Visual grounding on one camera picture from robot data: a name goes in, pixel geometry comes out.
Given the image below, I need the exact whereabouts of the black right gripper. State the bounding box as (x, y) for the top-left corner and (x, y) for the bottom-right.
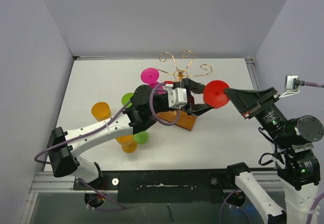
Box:
(222, 83), (292, 146)

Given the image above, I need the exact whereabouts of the red plastic wine glass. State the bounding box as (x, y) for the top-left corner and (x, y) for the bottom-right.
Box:
(203, 80), (229, 108)

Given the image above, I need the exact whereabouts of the pink plastic wine glass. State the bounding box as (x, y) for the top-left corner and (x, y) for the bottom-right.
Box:
(140, 68), (159, 88)

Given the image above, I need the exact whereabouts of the green wine glass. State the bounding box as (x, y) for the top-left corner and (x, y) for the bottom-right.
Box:
(121, 93), (134, 108)
(134, 131), (149, 144)

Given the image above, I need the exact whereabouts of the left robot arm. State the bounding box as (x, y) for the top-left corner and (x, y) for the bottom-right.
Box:
(47, 78), (213, 190)

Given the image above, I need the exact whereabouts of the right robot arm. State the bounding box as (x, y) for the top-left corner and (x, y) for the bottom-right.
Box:
(224, 87), (323, 223)

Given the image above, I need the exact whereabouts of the orange wine glass front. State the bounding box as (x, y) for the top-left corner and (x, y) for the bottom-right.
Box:
(116, 135), (137, 153)

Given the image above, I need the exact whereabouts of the orange wine glass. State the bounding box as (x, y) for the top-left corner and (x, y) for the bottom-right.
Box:
(116, 135), (137, 153)
(91, 102), (111, 121)

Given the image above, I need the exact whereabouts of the orange wine glass left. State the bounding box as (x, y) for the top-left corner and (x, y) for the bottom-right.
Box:
(91, 102), (111, 121)

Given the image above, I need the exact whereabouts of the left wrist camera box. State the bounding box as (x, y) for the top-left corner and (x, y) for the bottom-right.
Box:
(164, 83), (188, 110)

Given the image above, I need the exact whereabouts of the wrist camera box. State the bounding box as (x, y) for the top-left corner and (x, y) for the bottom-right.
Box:
(279, 75), (300, 98)
(164, 83), (188, 110)

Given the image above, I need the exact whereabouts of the gold wire wine glass rack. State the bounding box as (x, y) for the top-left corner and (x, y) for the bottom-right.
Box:
(157, 50), (213, 131)

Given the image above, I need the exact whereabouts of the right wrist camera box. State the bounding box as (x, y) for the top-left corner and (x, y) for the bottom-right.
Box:
(279, 75), (300, 98)

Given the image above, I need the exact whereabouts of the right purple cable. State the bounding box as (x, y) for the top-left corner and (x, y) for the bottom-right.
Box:
(219, 80), (324, 224)

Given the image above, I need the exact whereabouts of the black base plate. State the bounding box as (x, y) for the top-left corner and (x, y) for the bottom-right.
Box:
(73, 168), (256, 204)

